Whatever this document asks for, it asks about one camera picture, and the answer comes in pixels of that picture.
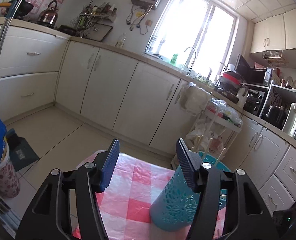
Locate teal perforated utensil basket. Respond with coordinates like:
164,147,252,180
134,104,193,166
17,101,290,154
149,151,233,232

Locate kitchen faucet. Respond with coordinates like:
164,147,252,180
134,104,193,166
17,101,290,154
184,46,197,76

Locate floral trash can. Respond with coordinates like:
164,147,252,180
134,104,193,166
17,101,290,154
0,144,21,199

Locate dark blue dustpan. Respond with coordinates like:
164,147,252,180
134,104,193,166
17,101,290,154
6,128,40,172

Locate red checkered plastic tablecloth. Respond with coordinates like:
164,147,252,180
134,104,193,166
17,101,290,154
70,149,229,240

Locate white rolling storage cart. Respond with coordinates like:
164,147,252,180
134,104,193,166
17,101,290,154
184,99,243,160

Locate white electric water boiler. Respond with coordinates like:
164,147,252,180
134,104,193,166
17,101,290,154
282,102,296,139

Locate black toaster oven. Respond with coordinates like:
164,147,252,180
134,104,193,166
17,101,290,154
243,85,269,116

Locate white hanging trash bin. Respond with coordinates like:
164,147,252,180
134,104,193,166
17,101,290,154
179,82,211,116

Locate stacked pots and pans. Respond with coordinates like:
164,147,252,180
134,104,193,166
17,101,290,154
214,71,248,108

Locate black microwave oven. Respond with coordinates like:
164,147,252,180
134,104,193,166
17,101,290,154
235,54,272,87

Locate green dish soap bottle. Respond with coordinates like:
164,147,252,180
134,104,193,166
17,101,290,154
170,53,178,64

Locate clear plastic bottle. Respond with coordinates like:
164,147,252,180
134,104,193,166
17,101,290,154
115,33,126,48

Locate dish drying rack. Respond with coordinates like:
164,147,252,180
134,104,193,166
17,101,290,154
72,0,117,42

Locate steel kettle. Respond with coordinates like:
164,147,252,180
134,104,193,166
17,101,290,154
37,0,58,28

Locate black wok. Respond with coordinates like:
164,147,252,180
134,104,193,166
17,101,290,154
0,0,34,20

